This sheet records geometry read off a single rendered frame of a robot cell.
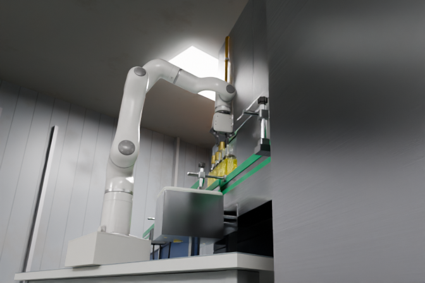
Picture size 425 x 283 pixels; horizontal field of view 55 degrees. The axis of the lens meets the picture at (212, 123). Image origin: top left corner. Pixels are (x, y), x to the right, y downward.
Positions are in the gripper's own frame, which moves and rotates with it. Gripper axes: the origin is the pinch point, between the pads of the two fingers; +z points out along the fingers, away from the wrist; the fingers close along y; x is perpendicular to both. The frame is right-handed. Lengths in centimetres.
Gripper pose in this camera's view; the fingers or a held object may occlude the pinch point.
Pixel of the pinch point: (222, 142)
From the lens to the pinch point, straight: 202.5
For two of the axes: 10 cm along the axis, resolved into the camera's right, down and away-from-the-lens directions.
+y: -9.6, -1.5, -2.5
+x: 2.9, -3.8, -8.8
